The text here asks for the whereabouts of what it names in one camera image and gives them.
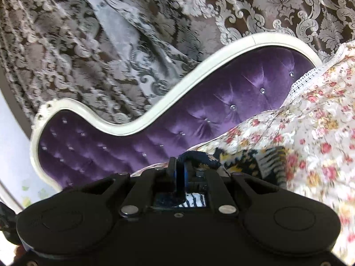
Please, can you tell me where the purple tufted white-framed headboard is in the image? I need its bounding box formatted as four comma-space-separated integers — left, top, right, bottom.
30, 32, 322, 191

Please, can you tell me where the brown silver damask curtain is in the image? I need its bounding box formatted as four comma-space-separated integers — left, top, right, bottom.
1, 0, 354, 132

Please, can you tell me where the white door with cupcake stickers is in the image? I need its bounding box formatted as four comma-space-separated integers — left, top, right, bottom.
0, 96, 58, 213

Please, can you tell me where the floral bed cover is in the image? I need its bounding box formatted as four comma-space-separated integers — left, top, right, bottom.
188, 42, 354, 265

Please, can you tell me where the yellow navy patterned knit sweater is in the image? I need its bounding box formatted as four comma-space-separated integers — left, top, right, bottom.
152, 146, 291, 208

